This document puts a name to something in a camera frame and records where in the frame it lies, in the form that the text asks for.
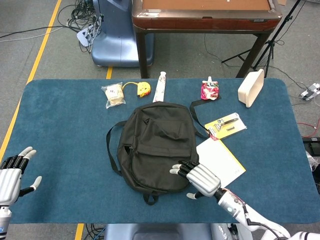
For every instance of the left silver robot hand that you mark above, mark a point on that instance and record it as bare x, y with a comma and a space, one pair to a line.
10, 175

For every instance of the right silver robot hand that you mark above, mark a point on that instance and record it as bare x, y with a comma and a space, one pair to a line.
203, 178

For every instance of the black backpack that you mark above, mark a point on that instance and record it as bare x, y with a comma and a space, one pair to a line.
160, 145

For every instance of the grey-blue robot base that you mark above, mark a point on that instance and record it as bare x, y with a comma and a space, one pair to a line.
162, 232

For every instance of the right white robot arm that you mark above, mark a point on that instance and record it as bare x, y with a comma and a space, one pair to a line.
233, 207

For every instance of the white and yellow notepad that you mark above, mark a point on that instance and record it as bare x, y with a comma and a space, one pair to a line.
217, 155

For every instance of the razor in yellow package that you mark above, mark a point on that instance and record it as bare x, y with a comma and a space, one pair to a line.
225, 130

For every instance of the blue table mat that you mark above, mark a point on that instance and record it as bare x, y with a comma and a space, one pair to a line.
62, 130

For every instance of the red drink pouch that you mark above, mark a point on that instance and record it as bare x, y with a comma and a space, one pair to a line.
209, 90

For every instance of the beige plastic container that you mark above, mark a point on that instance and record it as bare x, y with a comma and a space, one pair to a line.
248, 91

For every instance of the white tube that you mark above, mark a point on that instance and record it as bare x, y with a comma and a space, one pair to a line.
159, 87

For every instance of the yellow tape measure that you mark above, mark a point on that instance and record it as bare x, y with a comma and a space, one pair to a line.
143, 89

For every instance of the black floor device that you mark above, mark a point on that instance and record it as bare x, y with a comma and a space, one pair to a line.
312, 145

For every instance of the bagged crackers snack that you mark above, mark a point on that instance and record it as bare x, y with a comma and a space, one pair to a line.
113, 96

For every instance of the black tripod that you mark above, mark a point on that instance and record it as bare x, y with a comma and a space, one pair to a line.
271, 42

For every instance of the white power strip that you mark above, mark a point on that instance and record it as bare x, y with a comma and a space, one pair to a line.
83, 37

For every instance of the brown mahjong table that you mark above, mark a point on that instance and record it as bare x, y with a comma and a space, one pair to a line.
205, 22

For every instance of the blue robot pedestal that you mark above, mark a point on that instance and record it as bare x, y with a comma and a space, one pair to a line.
115, 37

